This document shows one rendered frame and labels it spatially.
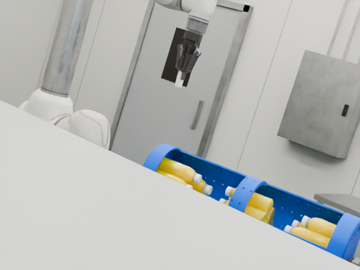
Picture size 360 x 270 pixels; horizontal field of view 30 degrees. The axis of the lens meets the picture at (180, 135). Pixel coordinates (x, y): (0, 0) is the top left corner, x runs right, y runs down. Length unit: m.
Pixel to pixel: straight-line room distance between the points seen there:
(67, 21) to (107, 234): 1.77
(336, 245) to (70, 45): 1.18
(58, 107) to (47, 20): 5.89
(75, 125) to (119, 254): 1.70
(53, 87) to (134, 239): 1.77
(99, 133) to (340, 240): 0.94
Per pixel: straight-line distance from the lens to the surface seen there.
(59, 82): 2.41
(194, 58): 2.75
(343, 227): 2.54
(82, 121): 2.30
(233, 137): 6.55
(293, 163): 6.24
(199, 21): 2.75
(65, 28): 2.39
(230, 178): 2.86
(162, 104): 7.02
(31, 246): 0.58
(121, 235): 0.67
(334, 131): 5.86
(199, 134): 6.71
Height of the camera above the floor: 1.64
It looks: 7 degrees down
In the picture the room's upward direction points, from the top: 17 degrees clockwise
